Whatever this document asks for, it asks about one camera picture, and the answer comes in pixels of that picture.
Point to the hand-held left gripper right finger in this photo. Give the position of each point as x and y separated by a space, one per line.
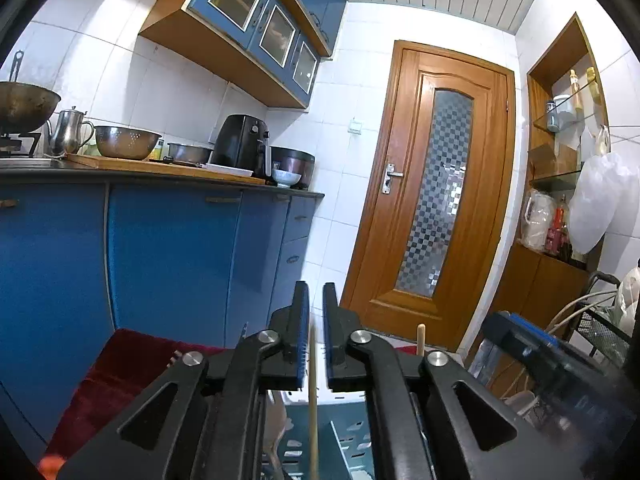
328 330

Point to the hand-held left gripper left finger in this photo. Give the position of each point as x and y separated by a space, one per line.
301 330

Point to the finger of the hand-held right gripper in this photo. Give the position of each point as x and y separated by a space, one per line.
520 332

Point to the wooden chopstick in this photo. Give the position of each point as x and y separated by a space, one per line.
420 340
313 410

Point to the light blue utensil holder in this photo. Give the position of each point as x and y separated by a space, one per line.
350 435

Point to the wooden shelf cabinet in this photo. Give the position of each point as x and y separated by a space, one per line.
540 280

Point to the metal fork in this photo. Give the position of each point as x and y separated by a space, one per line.
244 334

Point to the red bottle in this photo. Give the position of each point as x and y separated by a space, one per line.
556 232

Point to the wooden door with glass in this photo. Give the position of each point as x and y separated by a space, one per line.
390 240

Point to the clear plastic bag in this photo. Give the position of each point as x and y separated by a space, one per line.
631 292

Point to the white plastic jug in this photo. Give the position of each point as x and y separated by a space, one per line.
536 220

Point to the white bowl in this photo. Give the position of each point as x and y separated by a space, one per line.
286 178

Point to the blue base cabinet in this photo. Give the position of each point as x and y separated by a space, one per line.
165 260

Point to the white plastic bag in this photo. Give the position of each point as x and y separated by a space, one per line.
597 200

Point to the dark rice cooker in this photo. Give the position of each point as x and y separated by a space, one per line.
297 162

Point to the white tray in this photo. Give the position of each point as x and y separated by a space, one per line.
227 170

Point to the red floral table cloth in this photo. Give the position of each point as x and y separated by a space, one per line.
115 380

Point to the black air fryer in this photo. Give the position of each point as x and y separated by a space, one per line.
240 140

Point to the small steel bowl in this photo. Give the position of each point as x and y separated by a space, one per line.
189 152

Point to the wooden cutting board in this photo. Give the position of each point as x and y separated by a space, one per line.
150 166

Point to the glass jar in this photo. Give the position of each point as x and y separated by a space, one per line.
560 112

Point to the yellow bottle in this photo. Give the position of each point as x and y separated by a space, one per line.
594 87
576 92

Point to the large steel colander bowl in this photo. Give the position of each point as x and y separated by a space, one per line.
125 142

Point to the stainless steel kettle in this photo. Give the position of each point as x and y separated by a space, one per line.
67 132

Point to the gas stove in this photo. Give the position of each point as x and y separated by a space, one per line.
15 147

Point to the dark steel wok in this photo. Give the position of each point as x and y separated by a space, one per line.
25 105

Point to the wall light switch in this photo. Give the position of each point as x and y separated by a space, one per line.
355 126

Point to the blue wall cabinet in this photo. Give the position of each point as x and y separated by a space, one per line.
250 25

